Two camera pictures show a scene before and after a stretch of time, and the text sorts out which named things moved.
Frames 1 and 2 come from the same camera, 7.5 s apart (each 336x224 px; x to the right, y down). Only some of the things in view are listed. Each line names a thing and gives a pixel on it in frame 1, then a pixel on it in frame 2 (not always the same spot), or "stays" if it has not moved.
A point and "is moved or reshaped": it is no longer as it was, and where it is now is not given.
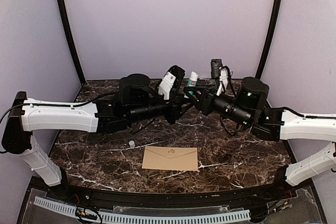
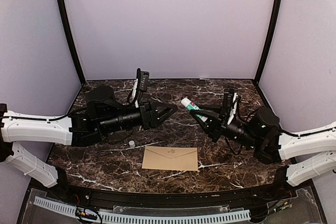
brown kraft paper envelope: [170, 158] stays
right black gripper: [206, 98] → [214, 128]
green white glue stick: [192, 81] is moved or reshaped
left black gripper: [177, 103] → [150, 116]
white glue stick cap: [132, 144] stays
